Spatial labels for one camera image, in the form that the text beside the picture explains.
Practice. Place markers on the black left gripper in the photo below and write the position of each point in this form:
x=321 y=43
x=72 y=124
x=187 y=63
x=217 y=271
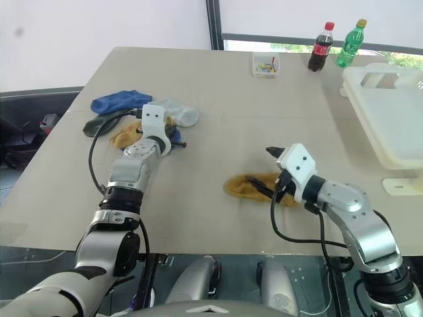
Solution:
x=172 y=133

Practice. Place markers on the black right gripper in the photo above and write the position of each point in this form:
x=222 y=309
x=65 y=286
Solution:
x=284 y=195

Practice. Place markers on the mustard yellow sock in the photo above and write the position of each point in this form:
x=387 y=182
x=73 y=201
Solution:
x=124 y=138
x=238 y=188

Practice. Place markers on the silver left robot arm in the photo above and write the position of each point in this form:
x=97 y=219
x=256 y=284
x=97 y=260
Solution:
x=129 y=171

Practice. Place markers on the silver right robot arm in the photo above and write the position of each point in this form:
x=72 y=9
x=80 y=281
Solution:
x=363 y=224

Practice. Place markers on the white grey sock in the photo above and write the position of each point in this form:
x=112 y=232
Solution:
x=185 y=114

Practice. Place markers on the dark green sock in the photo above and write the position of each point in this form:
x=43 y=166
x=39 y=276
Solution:
x=96 y=125

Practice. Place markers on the white plastic basket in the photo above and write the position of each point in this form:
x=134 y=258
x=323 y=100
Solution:
x=393 y=125

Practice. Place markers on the clear plastic box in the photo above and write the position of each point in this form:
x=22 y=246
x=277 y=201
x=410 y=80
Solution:
x=257 y=74

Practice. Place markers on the colourful small stationery pieces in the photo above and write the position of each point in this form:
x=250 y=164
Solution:
x=266 y=68

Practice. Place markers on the silver right robot leg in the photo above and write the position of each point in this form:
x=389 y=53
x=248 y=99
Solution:
x=277 y=287

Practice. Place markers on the silver robot leg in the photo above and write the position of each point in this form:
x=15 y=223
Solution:
x=195 y=280
x=277 y=287

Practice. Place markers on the cola bottle red cap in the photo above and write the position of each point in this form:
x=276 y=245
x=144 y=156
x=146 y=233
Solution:
x=319 y=53

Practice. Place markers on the silver left robot leg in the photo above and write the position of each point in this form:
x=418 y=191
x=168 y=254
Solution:
x=195 y=280

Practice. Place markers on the white plastic flat piece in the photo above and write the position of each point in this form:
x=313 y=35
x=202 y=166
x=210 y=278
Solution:
x=403 y=186

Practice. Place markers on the black table leg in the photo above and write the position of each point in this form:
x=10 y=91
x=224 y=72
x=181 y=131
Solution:
x=340 y=290

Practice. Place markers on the green bottle yellow cap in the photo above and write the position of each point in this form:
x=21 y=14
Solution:
x=348 y=46

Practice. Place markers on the silver robot torso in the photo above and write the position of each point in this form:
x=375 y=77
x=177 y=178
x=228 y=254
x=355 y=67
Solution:
x=198 y=310

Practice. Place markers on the black side table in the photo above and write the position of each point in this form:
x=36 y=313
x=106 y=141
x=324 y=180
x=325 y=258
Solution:
x=20 y=105

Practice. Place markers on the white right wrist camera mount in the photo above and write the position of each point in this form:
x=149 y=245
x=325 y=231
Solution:
x=299 y=162

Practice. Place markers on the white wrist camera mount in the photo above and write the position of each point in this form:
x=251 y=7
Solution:
x=153 y=119
x=299 y=162

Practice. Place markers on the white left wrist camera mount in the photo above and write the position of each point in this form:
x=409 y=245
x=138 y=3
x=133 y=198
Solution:
x=153 y=119

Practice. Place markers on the black window frame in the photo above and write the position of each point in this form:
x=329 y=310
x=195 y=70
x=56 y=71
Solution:
x=215 y=26

